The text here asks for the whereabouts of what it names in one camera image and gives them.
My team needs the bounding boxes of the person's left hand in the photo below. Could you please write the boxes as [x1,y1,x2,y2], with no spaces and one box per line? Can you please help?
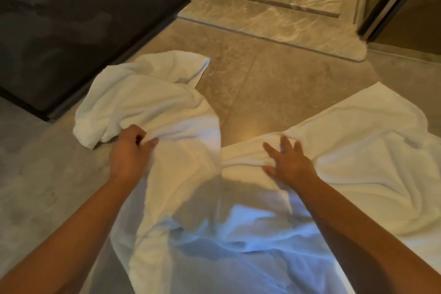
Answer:
[109,124,160,184]

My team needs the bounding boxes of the person's right hand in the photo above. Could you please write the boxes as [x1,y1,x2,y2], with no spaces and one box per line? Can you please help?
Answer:
[262,135,317,190]

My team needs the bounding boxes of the white towel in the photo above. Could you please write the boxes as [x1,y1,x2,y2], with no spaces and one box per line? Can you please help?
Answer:
[73,50,441,294]

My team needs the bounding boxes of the person's right forearm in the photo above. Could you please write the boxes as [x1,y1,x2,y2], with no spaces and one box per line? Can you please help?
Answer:
[293,176,441,294]

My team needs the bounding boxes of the person's left forearm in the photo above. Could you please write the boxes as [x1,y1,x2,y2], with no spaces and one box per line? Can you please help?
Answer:
[0,176,145,294]

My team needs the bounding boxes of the dark glass door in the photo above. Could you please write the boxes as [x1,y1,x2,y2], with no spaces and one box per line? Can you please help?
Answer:
[0,0,195,122]

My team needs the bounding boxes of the brown door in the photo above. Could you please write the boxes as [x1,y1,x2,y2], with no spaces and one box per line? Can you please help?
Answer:
[356,0,441,55]

